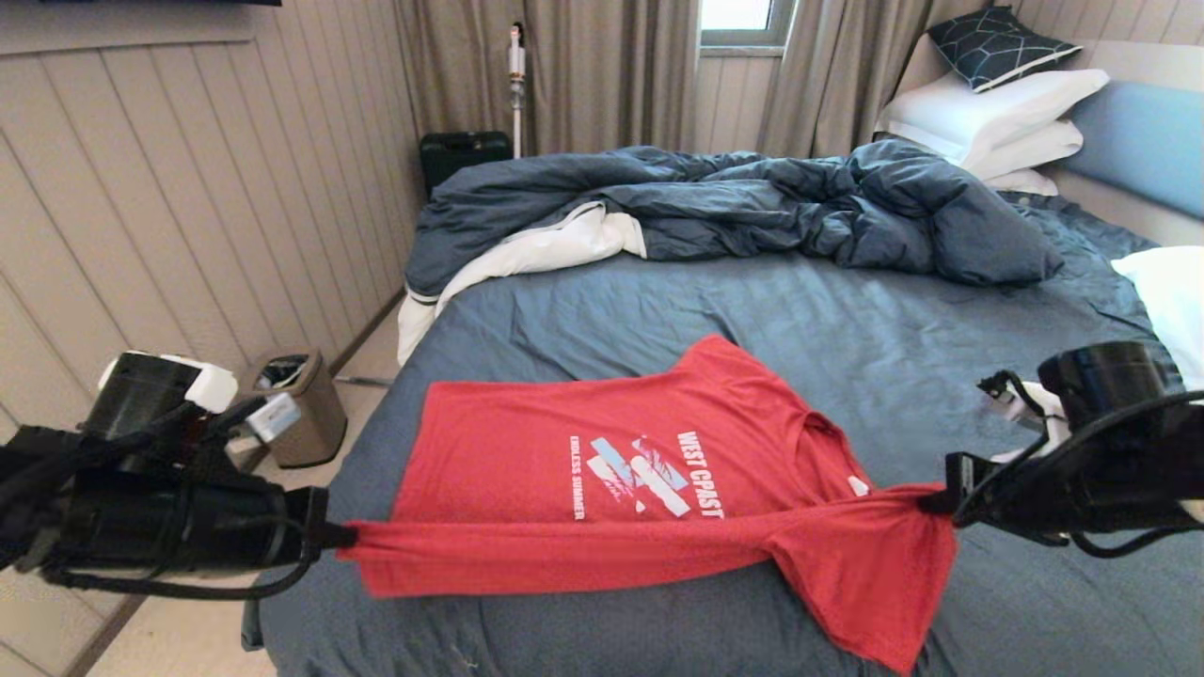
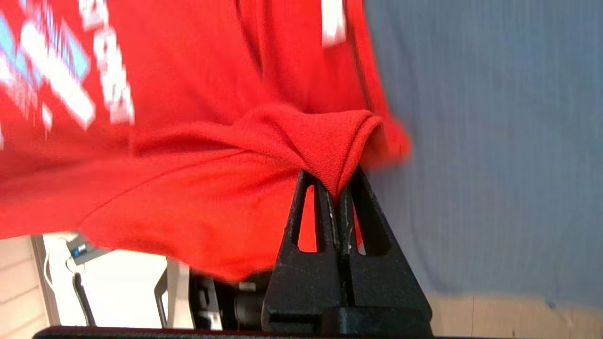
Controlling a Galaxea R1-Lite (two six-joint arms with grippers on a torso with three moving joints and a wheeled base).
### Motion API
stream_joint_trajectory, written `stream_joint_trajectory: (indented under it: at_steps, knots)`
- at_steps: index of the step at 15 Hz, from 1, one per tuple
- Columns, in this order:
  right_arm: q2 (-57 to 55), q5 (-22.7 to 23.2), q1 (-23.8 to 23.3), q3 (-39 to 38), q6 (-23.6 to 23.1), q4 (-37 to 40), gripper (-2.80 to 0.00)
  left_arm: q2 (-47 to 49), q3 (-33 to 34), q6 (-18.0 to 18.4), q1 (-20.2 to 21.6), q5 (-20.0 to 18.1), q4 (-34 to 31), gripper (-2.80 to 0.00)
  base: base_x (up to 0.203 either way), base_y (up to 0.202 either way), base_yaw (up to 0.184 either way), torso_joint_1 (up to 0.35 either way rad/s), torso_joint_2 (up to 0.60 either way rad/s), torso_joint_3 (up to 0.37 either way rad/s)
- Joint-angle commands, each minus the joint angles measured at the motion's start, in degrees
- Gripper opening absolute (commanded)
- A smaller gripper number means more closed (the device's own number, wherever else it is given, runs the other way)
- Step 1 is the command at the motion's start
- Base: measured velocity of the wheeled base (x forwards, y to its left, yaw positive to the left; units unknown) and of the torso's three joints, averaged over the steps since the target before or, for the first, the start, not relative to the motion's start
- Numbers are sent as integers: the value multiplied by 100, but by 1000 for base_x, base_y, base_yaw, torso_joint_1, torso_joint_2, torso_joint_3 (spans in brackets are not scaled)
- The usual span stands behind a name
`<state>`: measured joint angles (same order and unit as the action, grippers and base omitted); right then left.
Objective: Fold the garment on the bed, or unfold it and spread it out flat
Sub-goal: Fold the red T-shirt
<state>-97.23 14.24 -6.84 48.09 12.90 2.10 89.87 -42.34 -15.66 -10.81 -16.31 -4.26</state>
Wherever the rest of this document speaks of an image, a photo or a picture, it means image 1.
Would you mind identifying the red printed t-shirt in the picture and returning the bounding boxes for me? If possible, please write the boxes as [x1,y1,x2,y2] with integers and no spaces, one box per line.
[336,334,958,677]

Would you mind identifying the bronze trash bin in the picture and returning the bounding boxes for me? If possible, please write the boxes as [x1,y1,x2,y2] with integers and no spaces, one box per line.
[235,350,348,469]

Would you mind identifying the white pillow at bed edge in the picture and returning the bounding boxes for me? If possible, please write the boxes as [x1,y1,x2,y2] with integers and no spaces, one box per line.
[1110,246,1204,391]

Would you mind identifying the flat white pillow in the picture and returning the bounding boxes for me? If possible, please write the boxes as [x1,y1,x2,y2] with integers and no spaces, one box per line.
[983,169,1059,197]

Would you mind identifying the medium white pillow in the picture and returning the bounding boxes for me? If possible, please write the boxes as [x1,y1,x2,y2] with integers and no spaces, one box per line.
[959,119,1085,181]

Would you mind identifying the dark blue duvet white lining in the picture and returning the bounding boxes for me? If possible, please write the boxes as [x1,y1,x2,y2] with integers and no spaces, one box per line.
[397,139,1066,366]

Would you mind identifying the blue headboard cushion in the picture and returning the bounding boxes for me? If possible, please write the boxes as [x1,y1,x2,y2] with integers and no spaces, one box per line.
[1063,81,1204,222]

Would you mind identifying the large white pillow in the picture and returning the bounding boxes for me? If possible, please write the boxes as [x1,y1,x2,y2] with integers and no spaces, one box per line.
[875,69,1111,166]

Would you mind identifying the black hard case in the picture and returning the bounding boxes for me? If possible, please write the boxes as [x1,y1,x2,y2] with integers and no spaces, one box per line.
[420,132,514,198]

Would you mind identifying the beige headboard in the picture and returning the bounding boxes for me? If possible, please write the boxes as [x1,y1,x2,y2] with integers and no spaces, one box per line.
[889,34,1204,247]

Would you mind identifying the narrow beige curtain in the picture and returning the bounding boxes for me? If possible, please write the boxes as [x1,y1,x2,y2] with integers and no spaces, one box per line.
[757,0,993,159]

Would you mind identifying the dark geometric patterned cushion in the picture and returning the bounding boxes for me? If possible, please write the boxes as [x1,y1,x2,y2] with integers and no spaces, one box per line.
[927,6,1083,93]

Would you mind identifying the white stick vacuum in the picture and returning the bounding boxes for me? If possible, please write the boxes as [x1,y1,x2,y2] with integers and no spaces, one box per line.
[508,23,526,159]

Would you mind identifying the wide beige curtain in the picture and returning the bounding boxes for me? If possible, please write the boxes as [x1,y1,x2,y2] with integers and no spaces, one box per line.
[393,0,702,157]

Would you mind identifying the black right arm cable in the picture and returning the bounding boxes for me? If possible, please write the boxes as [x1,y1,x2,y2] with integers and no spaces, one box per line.
[955,371,1204,559]

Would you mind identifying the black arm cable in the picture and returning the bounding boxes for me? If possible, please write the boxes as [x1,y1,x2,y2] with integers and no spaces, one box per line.
[955,371,1204,559]
[38,400,325,603]

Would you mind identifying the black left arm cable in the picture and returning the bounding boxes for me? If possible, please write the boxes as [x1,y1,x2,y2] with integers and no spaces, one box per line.
[38,400,325,603]

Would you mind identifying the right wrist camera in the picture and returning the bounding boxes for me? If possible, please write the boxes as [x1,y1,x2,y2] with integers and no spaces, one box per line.
[997,340,1175,443]

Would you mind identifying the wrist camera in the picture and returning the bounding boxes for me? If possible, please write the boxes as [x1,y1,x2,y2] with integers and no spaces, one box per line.
[83,351,238,443]
[997,340,1175,443]

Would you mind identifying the silver camera cable plug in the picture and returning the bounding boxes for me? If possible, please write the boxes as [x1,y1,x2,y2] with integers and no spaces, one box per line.
[246,393,302,445]

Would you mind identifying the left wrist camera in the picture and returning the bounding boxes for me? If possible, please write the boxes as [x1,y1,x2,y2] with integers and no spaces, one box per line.
[83,351,238,443]

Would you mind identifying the dark wall screen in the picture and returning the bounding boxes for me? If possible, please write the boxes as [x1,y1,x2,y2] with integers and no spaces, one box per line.
[38,0,283,7]

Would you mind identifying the window with grey frame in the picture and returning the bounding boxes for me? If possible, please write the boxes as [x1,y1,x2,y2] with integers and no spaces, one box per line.
[699,0,796,55]

